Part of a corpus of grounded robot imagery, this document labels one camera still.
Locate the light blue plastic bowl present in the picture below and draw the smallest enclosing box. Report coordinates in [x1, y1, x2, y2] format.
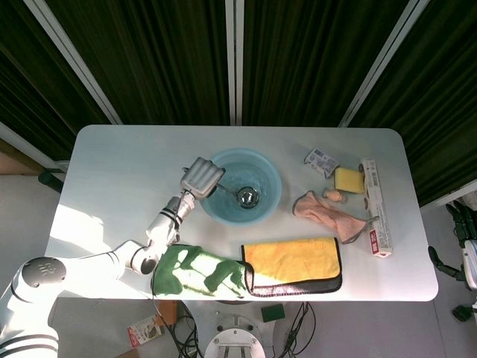
[200, 148, 283, 226]

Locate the orange cardboard box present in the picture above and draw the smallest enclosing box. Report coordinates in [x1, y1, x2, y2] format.
[156, 299, 180, 327]

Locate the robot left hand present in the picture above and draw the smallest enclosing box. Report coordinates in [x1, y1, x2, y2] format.
[180, 156, 227, 201]

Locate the green frame foot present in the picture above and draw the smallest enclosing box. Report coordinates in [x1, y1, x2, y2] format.
[452, 305, 476, 323]
[38, 169, 65, 193]

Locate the printed food packet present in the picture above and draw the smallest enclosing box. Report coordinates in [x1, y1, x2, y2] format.
[126, 315, 163, 348]

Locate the small blue white box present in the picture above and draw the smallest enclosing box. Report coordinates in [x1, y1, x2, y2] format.
[303, 147, 341, 180]

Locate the long white carton box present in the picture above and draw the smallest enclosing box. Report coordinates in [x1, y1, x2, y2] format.
[358, 157, 395, 260]

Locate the yellow and grey towel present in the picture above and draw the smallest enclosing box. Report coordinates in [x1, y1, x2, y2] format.
[240, 236, 344, 298]

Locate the green sponge block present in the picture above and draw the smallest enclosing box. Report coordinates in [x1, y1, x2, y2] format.
[260, 302, 286, 324]

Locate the black floor cable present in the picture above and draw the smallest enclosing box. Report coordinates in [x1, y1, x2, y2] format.
[151, 298, 206, 358]
[282, 301, 318, 358]

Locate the yellow and green sponge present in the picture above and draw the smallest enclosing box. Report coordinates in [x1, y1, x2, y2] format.
[333, 166, 366, 195]

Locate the white frame post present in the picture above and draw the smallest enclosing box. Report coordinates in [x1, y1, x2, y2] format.
[338, 0, 430, 128]
[22, 0, 124, 126]
[224, 0, 245, 126]

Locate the green microfibre towel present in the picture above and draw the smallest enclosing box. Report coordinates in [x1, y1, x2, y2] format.
[150, 242, 249, 300]

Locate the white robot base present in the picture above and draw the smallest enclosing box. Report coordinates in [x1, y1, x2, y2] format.
[203, 298, 279, 358]

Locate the dark green curtain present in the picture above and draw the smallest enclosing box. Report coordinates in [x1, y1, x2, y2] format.
[348, 0, 477, 207]
[241, 0, 411, 127]
[0, 0, 113, 165]
[44, 0, 230, 126]

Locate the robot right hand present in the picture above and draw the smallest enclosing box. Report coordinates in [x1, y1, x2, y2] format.
[427, 201, 477, 292]

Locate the stainless steel ladle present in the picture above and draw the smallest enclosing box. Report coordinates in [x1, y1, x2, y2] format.
[213, 182, 261, 209]

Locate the pink cloth with checked edge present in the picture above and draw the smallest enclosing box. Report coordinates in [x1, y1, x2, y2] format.
[292, 189, 374, 245]

